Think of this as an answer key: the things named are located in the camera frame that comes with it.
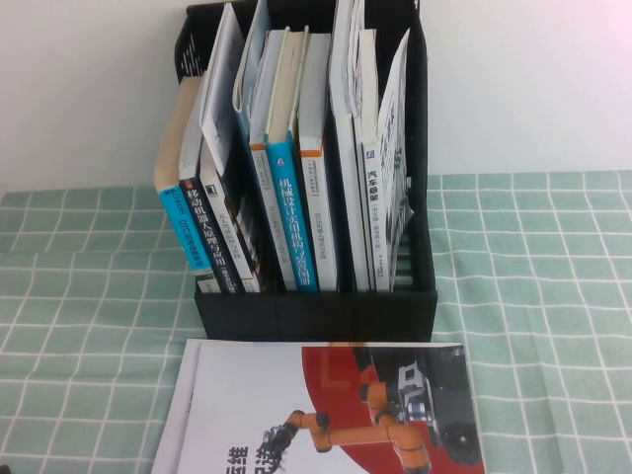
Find thin white printed booklet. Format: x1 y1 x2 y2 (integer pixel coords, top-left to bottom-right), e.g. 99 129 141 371
198 2 248 177

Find blue spine book white characters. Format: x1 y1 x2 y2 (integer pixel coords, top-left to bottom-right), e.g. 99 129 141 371
265 25 321 296

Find thick white spine orange-top book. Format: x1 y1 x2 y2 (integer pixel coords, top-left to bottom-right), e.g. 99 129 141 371
297 32 340 292

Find white booklet with black print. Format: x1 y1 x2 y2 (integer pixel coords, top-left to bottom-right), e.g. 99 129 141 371
377 27 416 292

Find black plastic book holder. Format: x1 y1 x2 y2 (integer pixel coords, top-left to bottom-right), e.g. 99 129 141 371
172 0 439 343

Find blue spine book tan pages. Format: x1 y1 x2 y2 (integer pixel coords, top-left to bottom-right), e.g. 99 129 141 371
153 76 213 272

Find white book with sandy road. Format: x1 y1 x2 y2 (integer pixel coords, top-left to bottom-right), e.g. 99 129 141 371
150 338 470 474

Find light blue cover book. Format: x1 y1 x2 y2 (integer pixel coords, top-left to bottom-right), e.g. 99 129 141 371
232 0 273 144

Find green white checked tablecloth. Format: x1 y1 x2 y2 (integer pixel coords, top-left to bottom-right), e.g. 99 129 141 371
0 170 632 474

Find thin plain white book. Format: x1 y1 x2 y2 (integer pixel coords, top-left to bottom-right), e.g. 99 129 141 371
349 0 379 292

